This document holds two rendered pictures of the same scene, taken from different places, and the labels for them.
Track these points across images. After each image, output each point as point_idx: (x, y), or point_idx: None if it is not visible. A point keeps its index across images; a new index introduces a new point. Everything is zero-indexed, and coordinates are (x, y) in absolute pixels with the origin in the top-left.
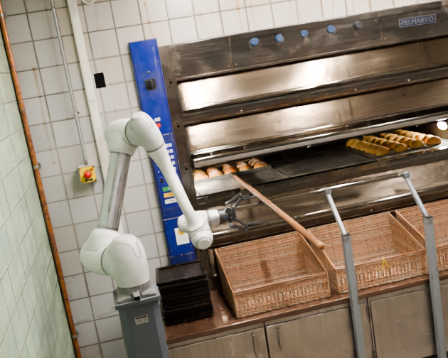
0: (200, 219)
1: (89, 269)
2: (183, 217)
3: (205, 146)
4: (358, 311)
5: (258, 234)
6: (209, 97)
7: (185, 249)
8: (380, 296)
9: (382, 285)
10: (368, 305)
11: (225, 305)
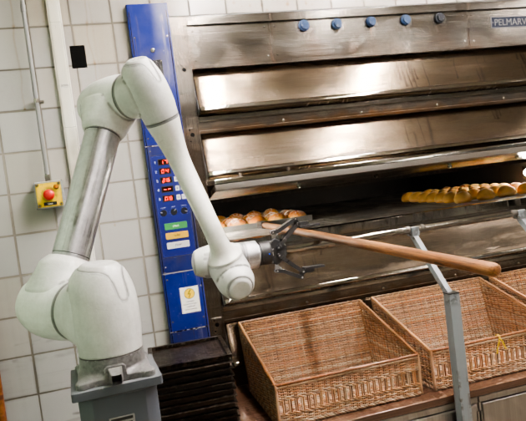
0: (234, 248)
1: (29, 328)
2: (203, 250)
3: (230, 167)
4: (470, 418)
5: (301, 303)
6: (239, 96)
7: (194, 322)
8: (496, 394)
9: (498, 377)
10: (478, 409)
11: (255, 408)
